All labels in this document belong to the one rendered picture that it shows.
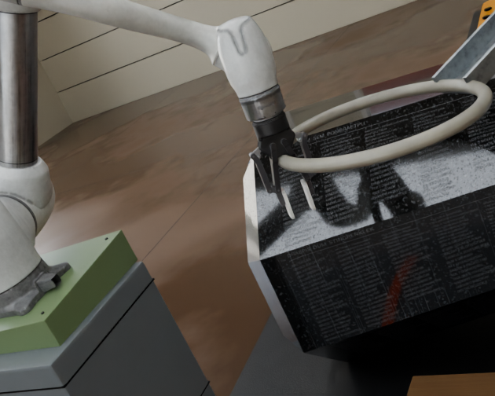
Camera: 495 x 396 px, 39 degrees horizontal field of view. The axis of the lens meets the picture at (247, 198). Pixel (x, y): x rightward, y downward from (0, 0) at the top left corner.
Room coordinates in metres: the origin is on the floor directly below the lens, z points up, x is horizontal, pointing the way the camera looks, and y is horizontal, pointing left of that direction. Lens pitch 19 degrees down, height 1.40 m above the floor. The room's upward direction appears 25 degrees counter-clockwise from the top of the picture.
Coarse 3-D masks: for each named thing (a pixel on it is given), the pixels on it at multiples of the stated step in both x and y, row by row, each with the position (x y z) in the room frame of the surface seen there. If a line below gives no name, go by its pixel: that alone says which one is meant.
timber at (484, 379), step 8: (416, 376) 1.64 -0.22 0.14; (424, 376) 1.63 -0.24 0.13; (432, 376) 1.61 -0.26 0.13; (440, 376) 1.60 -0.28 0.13; (448, 376) 1.59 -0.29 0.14; (456, 376) 1.57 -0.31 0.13; (464, 376) 1.56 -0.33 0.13; (472, 376) 1.54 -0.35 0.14; (480, 376) 1.53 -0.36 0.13; (488, 376) 1.52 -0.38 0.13; (416, 384) 1.61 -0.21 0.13; (424, 384) 1.60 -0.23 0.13; (432, 384) 1.58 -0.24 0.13; (440, 384) 1.57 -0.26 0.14; (448, 384) 1.56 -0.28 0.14; (456, 384) 1.54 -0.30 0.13; (464, 384) 1.53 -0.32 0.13; (472, 384) 1.52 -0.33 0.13; (480, 384) 1.50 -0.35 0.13; (488, 384) 1.49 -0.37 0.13; (408, 392) 1.60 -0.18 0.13; (416, 392) 1.58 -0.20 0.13; (424, 392) 1.57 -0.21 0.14; (432, 392) 1.56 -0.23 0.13; (440, 392) 1.54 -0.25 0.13; (448, 392) 1.53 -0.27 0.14; (456, 392) 1.51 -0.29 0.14; (464, 392) 1.50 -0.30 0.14; (472, 392) 1.49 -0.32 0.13; (480, 392) 1.48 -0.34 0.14; (488, 392) 1.46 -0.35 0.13
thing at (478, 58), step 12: (492, 24) 1.64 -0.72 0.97; (480, 36) 1.63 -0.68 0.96; (492, 36) 1.64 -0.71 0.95; (468, 48) 1.62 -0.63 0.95; (480, 48) 1.63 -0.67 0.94; (492, 48) 1.51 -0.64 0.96; (456, 60) 1.60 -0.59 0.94; (468, 60) 1.61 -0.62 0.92; (480, 60) 1.49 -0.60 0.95; (492, 60) 1.50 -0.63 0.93; (444, 72) 1.59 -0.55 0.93; (456, 72) 1.60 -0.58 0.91; (468, 72) 1.49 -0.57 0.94; (480, 72) 1.49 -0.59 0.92; (492, 72) 1.50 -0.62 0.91
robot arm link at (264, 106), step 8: (272, 88) 1.42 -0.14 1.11; (256, 96) 1.41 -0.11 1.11; (264, 96) 1.41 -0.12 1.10; (272, 96) 1.41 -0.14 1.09; (280, 96) 1.43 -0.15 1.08; (248, 104) 1.42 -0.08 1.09; (256, 104) 1.41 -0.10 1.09; (264, 104) 1.41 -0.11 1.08; (272, 104) 1.41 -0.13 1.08; (280, 104) 1.42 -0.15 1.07; (248, 112) 1.43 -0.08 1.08; (256, 112) 1.41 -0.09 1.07; (264, 112) 1.41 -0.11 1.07; (272, 112) 1.41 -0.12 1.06; (280, 112) 1.44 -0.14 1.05; (248, 120) 1.44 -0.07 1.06; (256, 120) 1.42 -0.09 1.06; (264, 120) 1.42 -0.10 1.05
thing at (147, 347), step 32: (128, 288) 1.57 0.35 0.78; (96, 320) 1.45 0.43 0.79; (128, 320) 1.52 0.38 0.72; (160, 320) 1.61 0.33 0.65; (32, 352) 1.41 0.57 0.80; (64, 352) 1.35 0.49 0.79; (96, 352) 1.41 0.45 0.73; (128, 352) 1.48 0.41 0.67; (160, 352) 1.56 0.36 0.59; (0, 384) 1.41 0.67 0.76; (32, 384) 1.36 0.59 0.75; (64, 384) 1.32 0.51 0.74; (96, 384) 1.37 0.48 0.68; (128, 384) 1.44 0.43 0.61; (160, 384) 1.51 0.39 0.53; (192, 384) 1.60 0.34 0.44
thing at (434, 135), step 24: (384, 96) 1.67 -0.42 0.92; (408, 96) 1.64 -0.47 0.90; (480, 96) 1.34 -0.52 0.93; (312, 120) 1.66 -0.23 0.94; (456, 120) 1.25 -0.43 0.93; (408, 144) 1.23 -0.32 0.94; (432, 144) 1.23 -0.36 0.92; (288, 168) 1.39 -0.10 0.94; (312, 168) 1.32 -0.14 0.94; (336, 168) 1.28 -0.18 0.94
